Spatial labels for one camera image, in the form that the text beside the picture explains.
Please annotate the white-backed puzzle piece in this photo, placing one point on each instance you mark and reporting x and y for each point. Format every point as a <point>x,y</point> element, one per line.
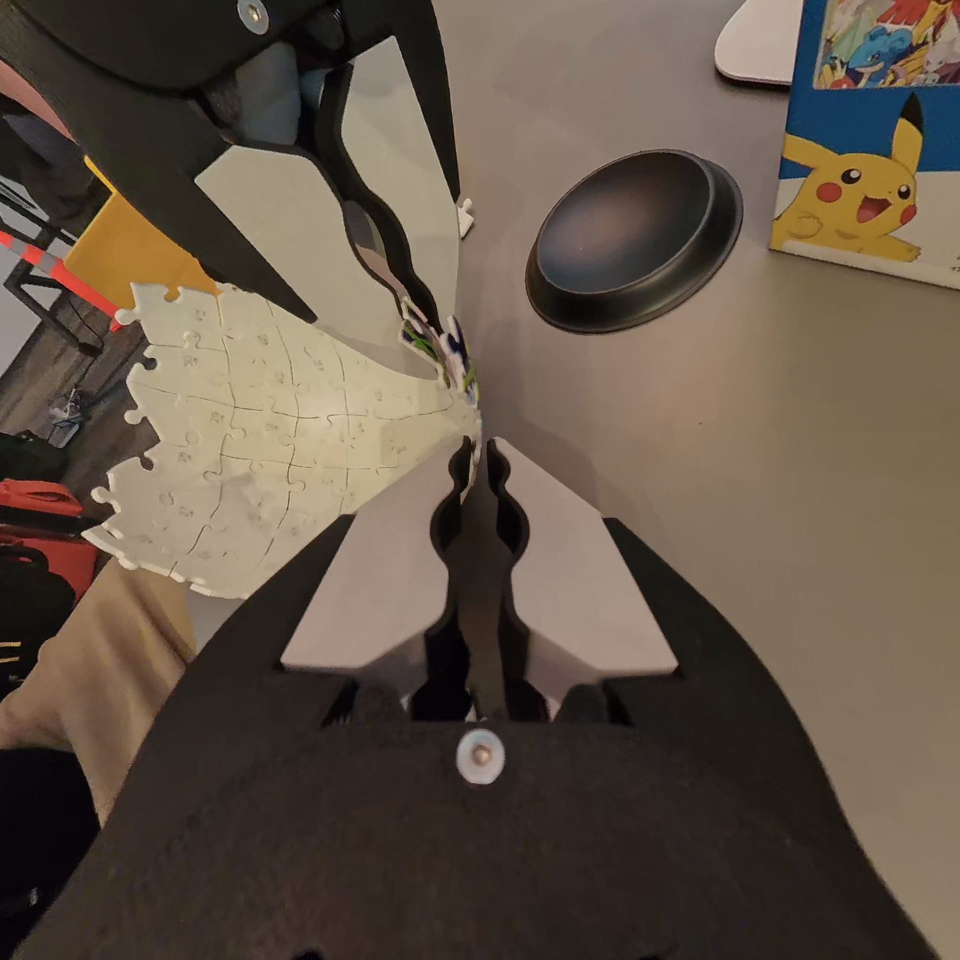
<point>466,216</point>

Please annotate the yellow plastic bin stack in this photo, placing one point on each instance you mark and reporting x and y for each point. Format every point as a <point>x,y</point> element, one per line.
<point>127,240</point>

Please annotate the black round stand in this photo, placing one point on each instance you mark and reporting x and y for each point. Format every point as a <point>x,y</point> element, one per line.
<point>634,240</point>

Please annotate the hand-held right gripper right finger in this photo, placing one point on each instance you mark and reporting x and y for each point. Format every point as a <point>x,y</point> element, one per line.
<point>592,600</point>

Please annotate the orange striped traffic cone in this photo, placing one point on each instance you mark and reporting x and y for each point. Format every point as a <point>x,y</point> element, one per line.
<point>45,262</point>

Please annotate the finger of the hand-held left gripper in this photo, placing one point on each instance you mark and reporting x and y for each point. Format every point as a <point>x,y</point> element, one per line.
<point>285,217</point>
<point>409,150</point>

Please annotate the white rounded object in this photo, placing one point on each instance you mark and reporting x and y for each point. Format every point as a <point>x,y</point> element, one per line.
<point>757,45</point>

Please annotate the orange object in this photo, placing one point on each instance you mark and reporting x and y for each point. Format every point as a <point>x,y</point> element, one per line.
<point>45,532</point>

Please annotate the blue puzzle box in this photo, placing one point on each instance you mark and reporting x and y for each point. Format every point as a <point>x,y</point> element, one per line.
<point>862,187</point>

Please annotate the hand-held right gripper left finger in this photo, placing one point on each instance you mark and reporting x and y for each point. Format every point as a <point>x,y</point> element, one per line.
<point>367,600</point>

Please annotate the colourful puzzle ball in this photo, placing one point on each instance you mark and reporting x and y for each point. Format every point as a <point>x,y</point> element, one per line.
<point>262,450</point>

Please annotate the black metal frame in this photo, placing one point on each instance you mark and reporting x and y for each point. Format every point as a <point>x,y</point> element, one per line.
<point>37,307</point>

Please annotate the person's left hand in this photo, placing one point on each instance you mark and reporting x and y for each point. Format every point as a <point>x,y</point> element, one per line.
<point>30,97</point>

